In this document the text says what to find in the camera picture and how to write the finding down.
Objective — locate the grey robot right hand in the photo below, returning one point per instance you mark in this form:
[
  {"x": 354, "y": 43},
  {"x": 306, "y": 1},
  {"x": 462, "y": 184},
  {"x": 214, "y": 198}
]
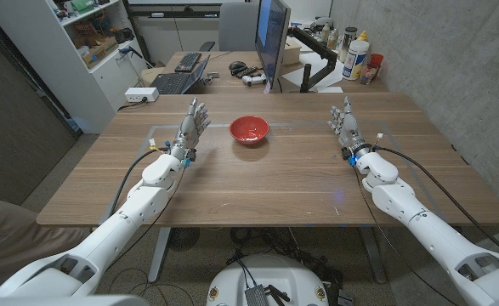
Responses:
[{"x": 350, "y": 129}]

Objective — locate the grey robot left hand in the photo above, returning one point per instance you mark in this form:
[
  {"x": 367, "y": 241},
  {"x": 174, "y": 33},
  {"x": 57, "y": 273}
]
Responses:
[{"x": 187, "y": 132}]

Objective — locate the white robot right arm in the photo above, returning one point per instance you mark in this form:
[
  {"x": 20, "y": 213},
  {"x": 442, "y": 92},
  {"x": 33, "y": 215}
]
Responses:
[{"x": 427, "y": 234}]

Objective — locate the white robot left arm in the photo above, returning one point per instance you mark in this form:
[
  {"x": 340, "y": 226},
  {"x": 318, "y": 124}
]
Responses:
[{"x": 117, "y": 225}]

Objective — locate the red bowl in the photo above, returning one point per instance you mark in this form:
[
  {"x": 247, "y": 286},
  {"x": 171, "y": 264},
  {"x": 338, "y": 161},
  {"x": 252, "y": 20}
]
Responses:
[{"x": 249, "y": 129}]

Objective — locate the grey laptop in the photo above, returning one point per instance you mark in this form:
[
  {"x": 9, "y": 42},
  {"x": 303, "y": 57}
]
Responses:
[{"x": 172, "y": 83}]

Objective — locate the wooden office desk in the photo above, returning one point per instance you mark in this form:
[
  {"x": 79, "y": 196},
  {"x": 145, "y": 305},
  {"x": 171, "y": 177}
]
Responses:
[{"x": 223, "y": 85}]

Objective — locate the white power strip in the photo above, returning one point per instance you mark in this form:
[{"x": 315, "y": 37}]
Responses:
[{"x": 140, "y": 94}]

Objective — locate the black keyboard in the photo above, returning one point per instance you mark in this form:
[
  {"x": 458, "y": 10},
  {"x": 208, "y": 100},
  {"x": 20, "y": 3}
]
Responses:
[{"x": 188, "y": 62}]

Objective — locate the white canister with blue label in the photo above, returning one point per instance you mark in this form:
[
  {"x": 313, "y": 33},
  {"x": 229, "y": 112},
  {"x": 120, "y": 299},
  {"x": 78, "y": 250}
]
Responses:
[{"x": 354, "y": 59}]

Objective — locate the white paper sheet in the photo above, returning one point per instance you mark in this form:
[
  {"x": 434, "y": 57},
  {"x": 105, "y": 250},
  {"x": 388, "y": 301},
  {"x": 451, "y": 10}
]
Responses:
[{"x": 296, "y": 76}]

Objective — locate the black computer mouse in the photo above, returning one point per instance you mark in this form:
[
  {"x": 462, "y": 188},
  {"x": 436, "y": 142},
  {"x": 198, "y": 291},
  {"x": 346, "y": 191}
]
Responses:
[{"x": 237, "y": 65}]

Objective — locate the white game controller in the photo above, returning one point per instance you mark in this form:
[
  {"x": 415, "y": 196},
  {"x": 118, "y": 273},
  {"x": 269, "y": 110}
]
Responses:
[{"x": 254, "y": 79}]

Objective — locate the black remote controller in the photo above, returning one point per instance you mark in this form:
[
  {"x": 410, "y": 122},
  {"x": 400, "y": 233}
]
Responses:
[{"x": 249, "y": 71}]

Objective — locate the dark lidded jar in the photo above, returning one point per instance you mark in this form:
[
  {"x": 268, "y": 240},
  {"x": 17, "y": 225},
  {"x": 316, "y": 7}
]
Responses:
[{"x": 348, "y": 40}]

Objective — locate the yellow capped bottle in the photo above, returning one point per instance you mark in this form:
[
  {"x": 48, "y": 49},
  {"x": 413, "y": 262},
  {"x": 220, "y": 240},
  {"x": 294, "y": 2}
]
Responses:
[{"x": 363, "y": 35}]

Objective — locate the small wooden box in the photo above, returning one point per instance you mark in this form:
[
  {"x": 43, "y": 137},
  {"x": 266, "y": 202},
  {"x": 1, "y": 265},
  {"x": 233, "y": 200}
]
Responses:
[{"x": 292, "y": 51}]

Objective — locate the grey office chair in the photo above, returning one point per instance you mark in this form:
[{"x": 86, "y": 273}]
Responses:
[{"x": 237, "y": 25}]

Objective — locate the cardboard box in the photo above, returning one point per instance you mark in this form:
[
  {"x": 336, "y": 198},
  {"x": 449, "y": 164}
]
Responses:
[{"x": 98, "y": 51}]

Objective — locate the black computer monitor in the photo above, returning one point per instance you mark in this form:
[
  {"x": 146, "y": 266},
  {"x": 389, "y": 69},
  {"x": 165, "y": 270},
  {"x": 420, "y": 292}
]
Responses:
[{"x": 271, "y": 38}]

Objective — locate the grey table leg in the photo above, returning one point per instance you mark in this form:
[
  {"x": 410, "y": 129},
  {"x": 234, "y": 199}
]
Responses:
[
  {"x": 159, "y": 255},
  {"x": 372, "y": 255}
]

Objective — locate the white shelf unit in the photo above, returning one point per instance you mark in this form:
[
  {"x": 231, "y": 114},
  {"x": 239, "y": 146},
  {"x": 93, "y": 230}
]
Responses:
[{"x": 62, "y": 85}]

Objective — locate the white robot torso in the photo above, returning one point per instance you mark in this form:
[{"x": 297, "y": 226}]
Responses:
[{"x": 270, "y": 276}]

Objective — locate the brown cushion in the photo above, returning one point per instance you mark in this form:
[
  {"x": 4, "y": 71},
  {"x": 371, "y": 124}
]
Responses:
[{"x": 15, "y": 238}]

